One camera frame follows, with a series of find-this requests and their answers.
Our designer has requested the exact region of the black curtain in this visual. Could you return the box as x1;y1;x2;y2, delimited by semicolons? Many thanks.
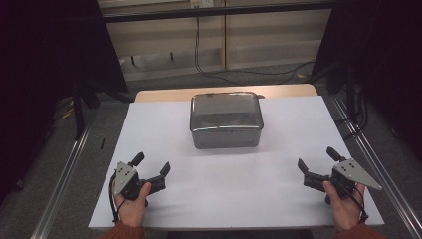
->
311;0;422;163
0;0;129;204

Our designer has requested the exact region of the white wall socket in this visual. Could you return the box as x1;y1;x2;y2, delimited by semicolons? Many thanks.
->
189;0;215;9

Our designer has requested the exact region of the person's left hand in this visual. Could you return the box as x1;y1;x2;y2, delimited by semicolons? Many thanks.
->
112;181;153;229

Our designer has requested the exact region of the metal floor rail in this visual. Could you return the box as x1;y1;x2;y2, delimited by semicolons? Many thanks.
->
330;94;422;239
30;120;95;239

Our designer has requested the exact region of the grey storage box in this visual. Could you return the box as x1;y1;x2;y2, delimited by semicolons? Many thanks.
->
189;92;265;150

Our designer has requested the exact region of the black cable bundle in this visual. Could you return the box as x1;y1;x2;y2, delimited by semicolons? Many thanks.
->
334;89;370;141

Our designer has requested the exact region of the long black floor cable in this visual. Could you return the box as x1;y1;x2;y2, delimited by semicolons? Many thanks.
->
193;16;317;86

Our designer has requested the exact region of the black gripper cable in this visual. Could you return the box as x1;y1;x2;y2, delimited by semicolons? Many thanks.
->
108;173;127;224
343;186;370;223

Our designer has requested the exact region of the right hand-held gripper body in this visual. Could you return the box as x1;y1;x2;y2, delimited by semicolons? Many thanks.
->
326;158;383;204

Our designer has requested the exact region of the black stand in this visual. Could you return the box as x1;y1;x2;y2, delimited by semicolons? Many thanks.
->
326;63;357;122
70;78;102;141

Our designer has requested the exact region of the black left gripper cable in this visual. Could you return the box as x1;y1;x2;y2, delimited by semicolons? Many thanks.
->
108;173;127;224

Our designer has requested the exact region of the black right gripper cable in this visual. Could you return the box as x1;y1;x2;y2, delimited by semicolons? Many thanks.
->
343;186;370;223

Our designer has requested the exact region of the person's right hand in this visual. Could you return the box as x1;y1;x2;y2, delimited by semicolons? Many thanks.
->
322;180;366;232

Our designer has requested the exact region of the clear box lid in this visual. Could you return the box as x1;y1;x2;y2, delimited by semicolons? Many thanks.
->
189;92;265;133

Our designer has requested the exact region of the white table sheet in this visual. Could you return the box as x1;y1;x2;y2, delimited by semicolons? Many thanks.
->
88;95;385;232

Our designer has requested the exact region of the black horizontal bar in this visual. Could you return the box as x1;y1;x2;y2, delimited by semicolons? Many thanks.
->
102;1;336;24

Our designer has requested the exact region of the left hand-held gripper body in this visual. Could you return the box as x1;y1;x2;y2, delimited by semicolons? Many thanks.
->
112;160;150;202

